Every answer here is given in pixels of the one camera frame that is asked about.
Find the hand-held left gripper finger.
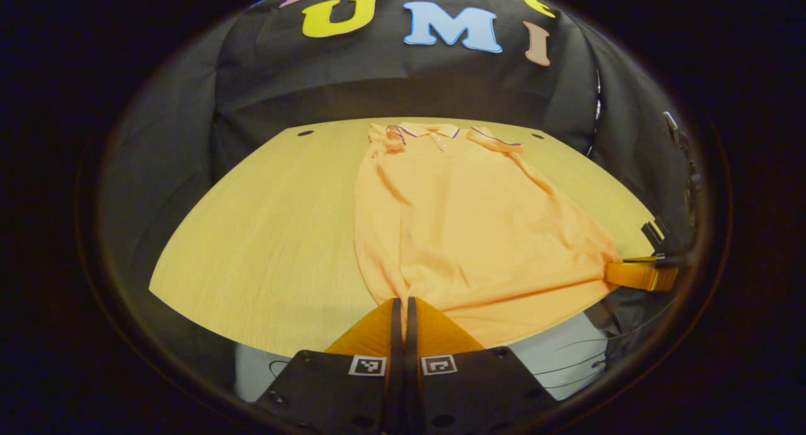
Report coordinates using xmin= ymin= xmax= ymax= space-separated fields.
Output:
xmin=252 ymin=297 xmax=402 ymax=435
xmin=404 ymin=297 xmax=558 ymax=435

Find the orange T-shirt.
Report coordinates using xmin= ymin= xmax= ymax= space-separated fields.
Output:
xmin=353 ymin=122 xmax=624 ymax=351

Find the black backdrop cloth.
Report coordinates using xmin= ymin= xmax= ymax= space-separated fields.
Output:
xmin=99 ymin=0 xmax=701 ymax=385

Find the thin black floor cable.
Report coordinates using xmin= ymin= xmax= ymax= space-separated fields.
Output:
xmin=532 ymin=336 xmax=610 ymax=388

